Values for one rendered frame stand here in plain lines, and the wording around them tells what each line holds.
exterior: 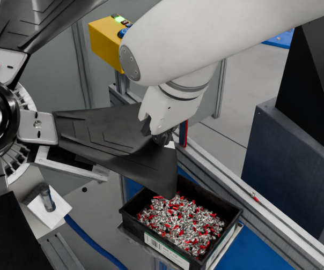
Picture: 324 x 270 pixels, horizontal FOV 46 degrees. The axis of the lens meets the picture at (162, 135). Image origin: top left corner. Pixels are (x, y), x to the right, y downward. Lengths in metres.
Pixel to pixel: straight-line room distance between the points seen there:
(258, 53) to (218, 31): 2.78
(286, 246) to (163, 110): 0.46
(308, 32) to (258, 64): 2.10
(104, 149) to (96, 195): 1.37
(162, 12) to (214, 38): 0.06
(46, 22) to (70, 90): 0.97
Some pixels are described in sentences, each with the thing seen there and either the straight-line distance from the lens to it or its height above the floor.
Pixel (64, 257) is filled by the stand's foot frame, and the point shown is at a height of 0.08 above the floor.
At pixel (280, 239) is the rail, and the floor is 0.83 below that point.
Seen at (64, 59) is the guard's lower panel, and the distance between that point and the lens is 1.56.
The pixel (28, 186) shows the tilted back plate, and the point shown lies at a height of 0.92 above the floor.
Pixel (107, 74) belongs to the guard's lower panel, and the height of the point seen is 0.63.
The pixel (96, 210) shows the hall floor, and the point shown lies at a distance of 1.97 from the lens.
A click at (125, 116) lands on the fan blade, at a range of 0.75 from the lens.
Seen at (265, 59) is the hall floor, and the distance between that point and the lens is 3.11.
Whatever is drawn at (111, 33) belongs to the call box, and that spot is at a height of 1.07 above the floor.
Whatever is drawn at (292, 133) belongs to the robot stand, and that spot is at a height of 0.93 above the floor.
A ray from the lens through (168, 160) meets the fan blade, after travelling 0.72.
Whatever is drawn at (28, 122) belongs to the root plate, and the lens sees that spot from 0.67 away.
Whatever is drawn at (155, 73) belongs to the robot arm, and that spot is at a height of 1.32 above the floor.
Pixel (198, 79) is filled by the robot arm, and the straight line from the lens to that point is 0.54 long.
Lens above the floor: 1.57
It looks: 43 degrees down
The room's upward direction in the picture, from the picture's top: straight up
